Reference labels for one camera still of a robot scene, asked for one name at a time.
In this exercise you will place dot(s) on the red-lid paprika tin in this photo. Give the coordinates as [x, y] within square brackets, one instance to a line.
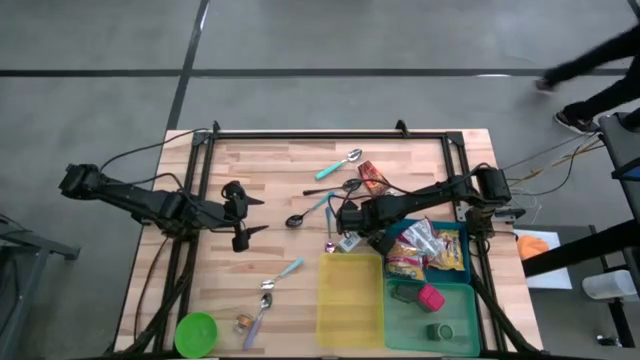
[431, 298]

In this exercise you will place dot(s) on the orange ramen noodle packet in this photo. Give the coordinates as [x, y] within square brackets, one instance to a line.
[402, 260]

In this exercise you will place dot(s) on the all-black metal spoon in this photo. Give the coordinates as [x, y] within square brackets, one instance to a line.
[320, 190]

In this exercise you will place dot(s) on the black side desk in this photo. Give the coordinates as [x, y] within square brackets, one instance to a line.
[622, 145]

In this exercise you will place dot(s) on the yellow snack bag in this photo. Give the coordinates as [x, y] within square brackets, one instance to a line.
[450, 250]

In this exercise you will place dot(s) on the green-lid glass spice jar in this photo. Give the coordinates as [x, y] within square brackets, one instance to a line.
[440, 332]

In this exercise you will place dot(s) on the orange round object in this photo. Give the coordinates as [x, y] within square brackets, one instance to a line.
[532, 247]

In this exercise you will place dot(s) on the silver snack packet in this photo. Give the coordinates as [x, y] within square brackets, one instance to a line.
[422, 235]

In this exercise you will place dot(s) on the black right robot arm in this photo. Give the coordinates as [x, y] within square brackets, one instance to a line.
[425, 200]

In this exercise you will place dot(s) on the person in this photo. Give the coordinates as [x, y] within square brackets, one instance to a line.
[590, 55]

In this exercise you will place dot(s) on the brown snack bar wrapper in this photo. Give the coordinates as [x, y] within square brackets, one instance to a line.
[370, 175]

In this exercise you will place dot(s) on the small amber glass jar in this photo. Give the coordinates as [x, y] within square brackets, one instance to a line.
[243, 323]

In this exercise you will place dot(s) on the white-lid glass spice jar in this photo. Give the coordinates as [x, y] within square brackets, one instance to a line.
[350, 243]

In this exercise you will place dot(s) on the yellow plastic bin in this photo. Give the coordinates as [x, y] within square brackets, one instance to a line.
[350, 300]

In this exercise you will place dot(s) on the grey metal stand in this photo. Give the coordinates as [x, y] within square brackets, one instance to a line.
[30, 245]

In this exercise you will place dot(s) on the iridescent rainbow spoon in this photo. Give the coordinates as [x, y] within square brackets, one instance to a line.
[330, 246]

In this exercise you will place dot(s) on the green plastic bin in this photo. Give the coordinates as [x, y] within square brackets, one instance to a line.
[410, 330]

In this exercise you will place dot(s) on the blue plastic bin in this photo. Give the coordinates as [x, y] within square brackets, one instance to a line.
[450, 276]

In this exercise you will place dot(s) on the green black pepper tin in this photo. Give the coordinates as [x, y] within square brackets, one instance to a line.
[405, 294]

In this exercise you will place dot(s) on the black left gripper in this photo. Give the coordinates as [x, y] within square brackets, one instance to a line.
[225, 215]

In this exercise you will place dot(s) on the white paper sheet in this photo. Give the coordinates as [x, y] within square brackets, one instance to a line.
[550, 280]

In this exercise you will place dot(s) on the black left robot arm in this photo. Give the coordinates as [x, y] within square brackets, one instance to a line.
[145, 202]

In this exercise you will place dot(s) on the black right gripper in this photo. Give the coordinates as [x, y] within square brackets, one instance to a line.
[360, 217]

